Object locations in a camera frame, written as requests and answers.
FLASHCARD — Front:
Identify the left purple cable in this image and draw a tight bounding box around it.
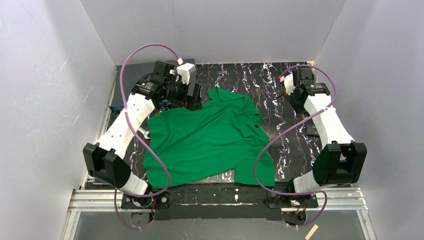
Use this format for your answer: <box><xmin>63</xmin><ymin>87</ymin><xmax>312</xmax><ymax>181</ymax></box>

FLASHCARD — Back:
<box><xmin>113</xmin><ymin>43</ymin><xmax>185</xmax><ymax>231</ymax></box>

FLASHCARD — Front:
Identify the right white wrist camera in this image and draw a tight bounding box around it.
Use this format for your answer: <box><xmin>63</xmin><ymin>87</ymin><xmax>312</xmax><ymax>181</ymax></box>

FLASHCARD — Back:
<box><xmin>278</xmin><ymin>73</ymin><xmax>296</xmax><ymax>96</ymax></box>

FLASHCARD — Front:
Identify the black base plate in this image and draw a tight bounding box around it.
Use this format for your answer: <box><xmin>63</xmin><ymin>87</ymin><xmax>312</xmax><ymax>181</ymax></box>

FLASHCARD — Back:
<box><xmin>121</xmin><ymin>183</ymin><xmax>319</xmax><ymax>222</ymax></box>

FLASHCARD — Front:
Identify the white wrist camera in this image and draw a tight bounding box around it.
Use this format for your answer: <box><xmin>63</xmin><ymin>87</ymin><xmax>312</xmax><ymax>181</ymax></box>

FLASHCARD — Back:
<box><xmin>169</xmin><ymin>58</ymin><xmax>196</xmax><ymax>86</ymax></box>
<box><xmin>278</xmin><ymin>73</ymin><xmax>296</xmax><ymax>96</ymax></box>

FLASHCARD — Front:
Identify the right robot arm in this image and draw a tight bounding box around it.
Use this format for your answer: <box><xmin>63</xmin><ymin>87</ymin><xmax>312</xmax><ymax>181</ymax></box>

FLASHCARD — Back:
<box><xmin>283</xmin><ymin>67</ymin><xmax>368</xmax><ymax>193</ymax></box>

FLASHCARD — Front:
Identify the grey network switch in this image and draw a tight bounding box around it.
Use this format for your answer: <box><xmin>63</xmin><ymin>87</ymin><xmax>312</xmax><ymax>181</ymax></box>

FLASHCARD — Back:
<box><xmin>108</xmin><ymin>59</ymin><xmax>196</xmax><ymax>112</ymax></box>

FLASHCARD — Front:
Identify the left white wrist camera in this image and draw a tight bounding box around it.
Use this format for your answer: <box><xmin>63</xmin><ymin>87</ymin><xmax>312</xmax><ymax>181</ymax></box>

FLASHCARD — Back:
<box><xmin>169</xmin><ymin>58</ymin><xmax>196</xmax><ymax>86</ymax></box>

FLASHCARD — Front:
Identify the silver wrench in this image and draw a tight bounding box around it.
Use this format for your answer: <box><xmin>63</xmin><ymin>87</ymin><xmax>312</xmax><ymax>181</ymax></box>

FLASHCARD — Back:
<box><xmin>138</xmin><ymin>128</ymin><xmax>151</xmax><ymax>140</ymax></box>

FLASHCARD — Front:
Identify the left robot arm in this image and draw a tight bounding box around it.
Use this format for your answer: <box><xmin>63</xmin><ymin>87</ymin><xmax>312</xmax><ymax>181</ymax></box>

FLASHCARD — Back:
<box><xmin>82</xmin><ymin>61</ymin><xmax>202</xmax><ymax>197</ymax></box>

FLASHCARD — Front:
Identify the yellow tape strip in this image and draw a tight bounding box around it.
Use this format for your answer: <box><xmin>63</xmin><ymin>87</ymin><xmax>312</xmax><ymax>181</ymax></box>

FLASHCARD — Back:
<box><xmin>304</xmin><ymin>224</ymin><xmax>319</xmax><ymax>240</ymax></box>

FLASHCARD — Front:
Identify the green polo shirt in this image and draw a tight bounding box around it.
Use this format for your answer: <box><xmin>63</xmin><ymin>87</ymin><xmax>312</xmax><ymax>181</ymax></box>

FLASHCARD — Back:
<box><xmin>143</xmin><ymin>87</ymin><xmax>275</xmax><ymax>189</ymax></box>

